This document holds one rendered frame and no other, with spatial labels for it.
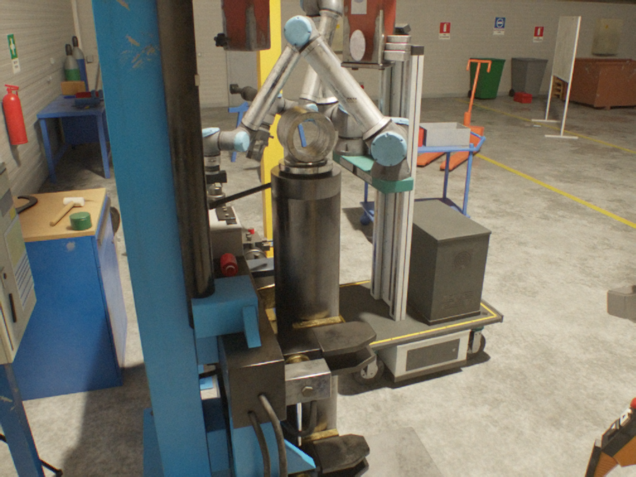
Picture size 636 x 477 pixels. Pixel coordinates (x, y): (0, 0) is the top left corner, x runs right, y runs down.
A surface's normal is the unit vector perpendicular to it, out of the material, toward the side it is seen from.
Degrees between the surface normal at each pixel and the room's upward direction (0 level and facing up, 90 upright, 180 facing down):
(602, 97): 90
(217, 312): 90
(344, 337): 0
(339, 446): 0
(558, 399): 0
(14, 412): 90
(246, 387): 90
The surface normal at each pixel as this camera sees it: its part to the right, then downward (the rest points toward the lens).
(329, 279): 0.69, 0.28
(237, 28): -0.44, 0.35
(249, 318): 0.20, -0.39
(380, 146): -0.12, 0.45
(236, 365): 0.00, -0.92
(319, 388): 0.28, 0.37
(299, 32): -0.26, 0.29
